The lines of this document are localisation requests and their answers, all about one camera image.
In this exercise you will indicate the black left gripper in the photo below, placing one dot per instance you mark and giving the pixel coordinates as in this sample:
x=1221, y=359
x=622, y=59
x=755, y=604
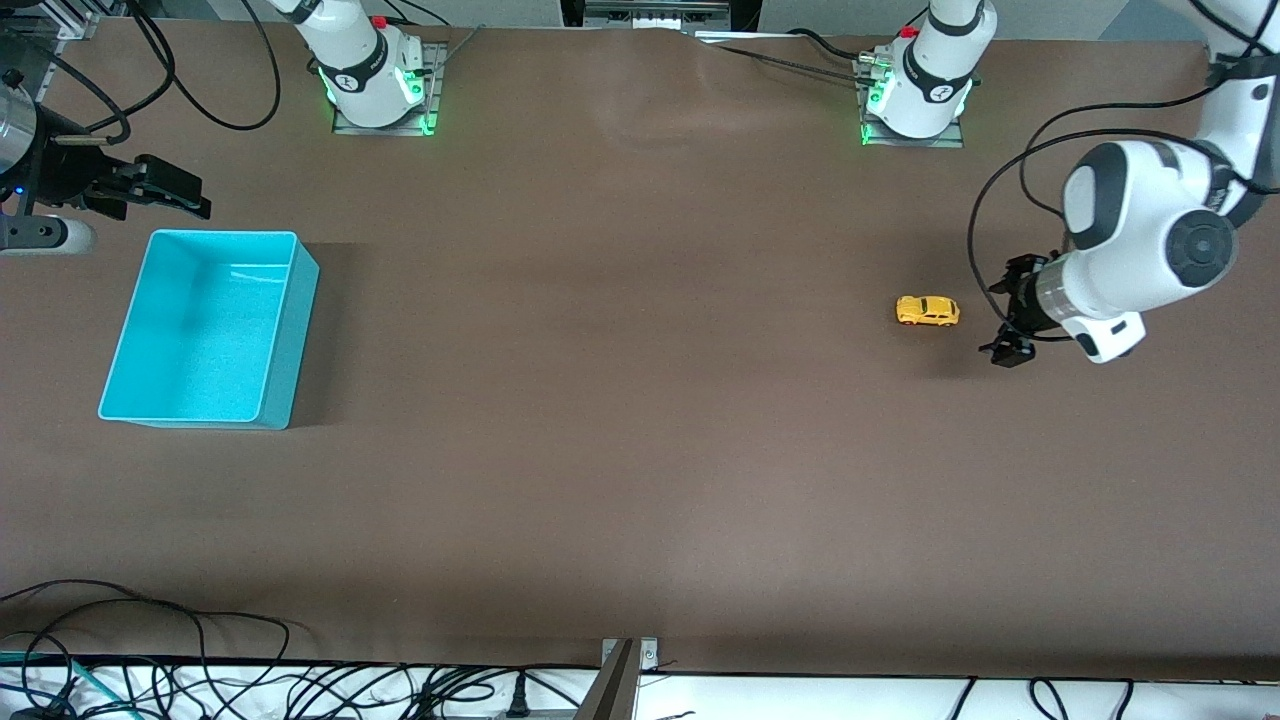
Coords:
x=1022, y=301

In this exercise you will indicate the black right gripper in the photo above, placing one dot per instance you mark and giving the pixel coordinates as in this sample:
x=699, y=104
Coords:
x=72, y=172

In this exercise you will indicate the yellow beetle toy car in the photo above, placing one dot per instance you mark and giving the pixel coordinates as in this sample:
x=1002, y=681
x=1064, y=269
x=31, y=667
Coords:
x=927, y=310

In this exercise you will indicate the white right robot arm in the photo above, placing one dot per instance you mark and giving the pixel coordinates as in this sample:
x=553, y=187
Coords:
x=360, y=70

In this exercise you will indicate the turquoise plastic bin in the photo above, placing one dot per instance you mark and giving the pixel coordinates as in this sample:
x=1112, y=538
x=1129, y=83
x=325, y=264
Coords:
x=195, y=340

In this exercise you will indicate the aluminium corner profile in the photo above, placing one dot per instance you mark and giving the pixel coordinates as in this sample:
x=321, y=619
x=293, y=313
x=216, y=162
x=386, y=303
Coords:
x=1212, y=62

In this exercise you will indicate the aluminium beam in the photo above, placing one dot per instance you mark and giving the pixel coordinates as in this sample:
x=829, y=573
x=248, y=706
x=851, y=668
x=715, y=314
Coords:
x=608, y=690

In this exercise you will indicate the black power plug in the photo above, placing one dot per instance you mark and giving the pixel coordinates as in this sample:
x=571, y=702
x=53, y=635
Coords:
x=517, y=700

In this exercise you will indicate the aluminium frame post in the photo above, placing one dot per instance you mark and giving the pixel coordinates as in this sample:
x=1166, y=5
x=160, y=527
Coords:
x=60, y=15

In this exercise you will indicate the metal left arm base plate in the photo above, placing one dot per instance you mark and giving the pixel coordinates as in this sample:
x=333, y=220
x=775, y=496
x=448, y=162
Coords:
x=870, y=135

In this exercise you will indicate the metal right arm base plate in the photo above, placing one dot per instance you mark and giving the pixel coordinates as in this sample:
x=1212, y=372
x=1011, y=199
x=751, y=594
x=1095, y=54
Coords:
x=435, y=90

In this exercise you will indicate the metal bracket plate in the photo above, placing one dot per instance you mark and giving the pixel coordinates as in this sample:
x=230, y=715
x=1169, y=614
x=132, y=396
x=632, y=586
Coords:
x=648, y=655

